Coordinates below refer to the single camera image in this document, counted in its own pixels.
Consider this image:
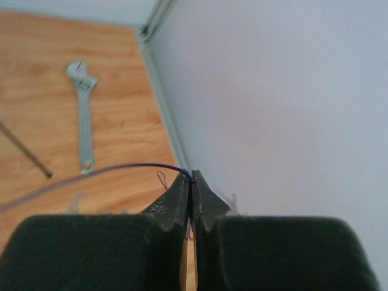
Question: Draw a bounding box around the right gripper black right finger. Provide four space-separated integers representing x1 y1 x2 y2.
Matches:
191 170 380 290

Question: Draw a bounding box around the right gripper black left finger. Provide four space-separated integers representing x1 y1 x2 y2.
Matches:
1 175 190 290

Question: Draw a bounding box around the dark purple wire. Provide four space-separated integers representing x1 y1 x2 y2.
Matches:
0 163 195 240

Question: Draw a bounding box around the black zip tie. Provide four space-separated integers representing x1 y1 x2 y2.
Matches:
1 122 53 179

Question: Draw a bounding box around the silver adjustable wrench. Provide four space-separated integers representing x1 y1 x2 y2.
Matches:
66 61 99 174

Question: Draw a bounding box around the aluminium corner post right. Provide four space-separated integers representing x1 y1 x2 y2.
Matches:
135 1 191 170

